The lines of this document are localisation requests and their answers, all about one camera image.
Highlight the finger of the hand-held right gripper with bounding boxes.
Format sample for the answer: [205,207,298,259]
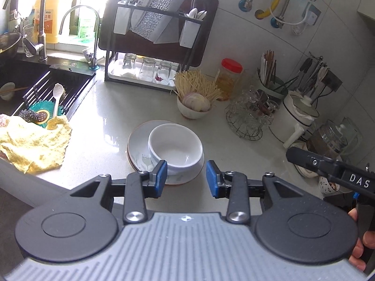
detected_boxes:
[285,146,342,182]

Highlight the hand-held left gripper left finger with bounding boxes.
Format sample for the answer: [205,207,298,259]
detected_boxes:
[70,160,168,225]

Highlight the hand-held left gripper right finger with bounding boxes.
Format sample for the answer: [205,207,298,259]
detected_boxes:
[206,160,304,226]

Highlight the white leaf print plate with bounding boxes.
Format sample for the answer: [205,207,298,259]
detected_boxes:
[127,149,205,186]
[127,119,206,183]

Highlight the white ceramic bowl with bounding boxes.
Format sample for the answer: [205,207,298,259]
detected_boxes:
[148,123,204,167]

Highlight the person's right hand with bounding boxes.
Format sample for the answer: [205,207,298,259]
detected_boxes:
[348,209,375,273]

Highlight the glass tea kettle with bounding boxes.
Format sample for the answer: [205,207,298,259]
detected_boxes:
[306,117,352,161]

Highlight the patterned cup with residue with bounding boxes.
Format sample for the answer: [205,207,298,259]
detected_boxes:
[318,176,342,196]

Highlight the white electric pot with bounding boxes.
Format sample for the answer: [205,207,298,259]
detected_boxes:
[268,92,320,150]

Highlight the glass pot lid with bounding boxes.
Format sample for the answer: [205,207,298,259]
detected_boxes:
[289,91,320,120]

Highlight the small white food bowl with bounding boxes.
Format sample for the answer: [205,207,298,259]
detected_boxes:
[176,95,212,120]

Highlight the brown round lid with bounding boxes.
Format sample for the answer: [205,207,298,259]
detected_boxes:
[256,91,270,114]

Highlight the pile of clear glassware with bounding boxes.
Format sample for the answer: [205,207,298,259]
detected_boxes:
[227,88,279,126]

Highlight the purple onion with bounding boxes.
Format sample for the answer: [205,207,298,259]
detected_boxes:
[183,92,212,112]

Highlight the green chopstick holder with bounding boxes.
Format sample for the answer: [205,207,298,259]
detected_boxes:
[257,69,289,100]

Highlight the hanging kitchen utensils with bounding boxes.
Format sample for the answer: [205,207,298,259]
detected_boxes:
[296,52,330,98]

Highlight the dried noodle bundle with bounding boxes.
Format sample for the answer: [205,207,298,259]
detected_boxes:
[174,70,224,104]

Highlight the bundle of chopsticks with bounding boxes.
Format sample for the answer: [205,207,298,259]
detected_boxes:
[261,50,296,92]

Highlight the clear drinking glass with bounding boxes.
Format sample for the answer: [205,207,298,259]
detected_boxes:
[122,53,138,78]
[156,60,173,84]
[139,57,156,81]

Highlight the white drip tray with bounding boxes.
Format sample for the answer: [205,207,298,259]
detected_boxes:
[107,59,178,87]

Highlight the black sink drain rack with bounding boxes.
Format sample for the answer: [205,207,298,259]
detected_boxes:
[23,64,96,123]

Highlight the yellow dish cloth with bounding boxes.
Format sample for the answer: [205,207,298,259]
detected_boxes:
[0,114,73,174]

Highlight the white spoon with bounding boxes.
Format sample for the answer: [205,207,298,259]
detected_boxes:
[52,83,65,118]

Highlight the teal round scrubber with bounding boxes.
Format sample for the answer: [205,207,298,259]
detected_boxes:
[29,100,67,129]

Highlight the dark cutting board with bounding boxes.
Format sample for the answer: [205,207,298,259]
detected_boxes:
[98,0,219,67]

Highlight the steel wool pad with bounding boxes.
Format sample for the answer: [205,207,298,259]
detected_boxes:
[18,109,38,121]

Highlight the white rack caddy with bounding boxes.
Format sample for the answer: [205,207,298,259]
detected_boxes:
[113,5,133,35]
[179,20,203,49]

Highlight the patterned blade cleaver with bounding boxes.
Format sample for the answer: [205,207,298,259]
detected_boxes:
[129,0,184,45]

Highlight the small steel faucet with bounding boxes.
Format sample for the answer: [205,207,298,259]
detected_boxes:
[59,5,102,70]

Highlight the wooden chopsticks pair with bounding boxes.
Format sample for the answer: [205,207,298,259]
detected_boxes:
[0,86,30,96]

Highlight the black dish rack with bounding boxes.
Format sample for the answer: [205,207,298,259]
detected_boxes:
[104,0,209,88]

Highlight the green bottle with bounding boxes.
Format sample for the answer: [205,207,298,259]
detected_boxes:
[76,4,97,40]

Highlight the small bowl in sink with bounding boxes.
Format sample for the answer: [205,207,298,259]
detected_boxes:
[0,82,16,100]

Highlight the clear glass tumbler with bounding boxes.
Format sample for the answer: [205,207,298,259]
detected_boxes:
[22,23,39,58]

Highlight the tall steel faucet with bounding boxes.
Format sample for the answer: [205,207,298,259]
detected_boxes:
[2,0,49,63]

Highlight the yellow detergent bottle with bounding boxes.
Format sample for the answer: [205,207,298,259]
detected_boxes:
[34,0,64,44]

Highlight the steel pot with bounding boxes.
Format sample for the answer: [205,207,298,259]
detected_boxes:
[0,32,22,58]

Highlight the metal wire basket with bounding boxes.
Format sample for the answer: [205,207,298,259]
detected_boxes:
[225,105,264,141]

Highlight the wall hook rack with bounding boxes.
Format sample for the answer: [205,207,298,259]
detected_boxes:
[307,51,327,63]

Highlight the white wall adapter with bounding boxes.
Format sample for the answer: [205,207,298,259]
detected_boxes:
[291,1,322,36]

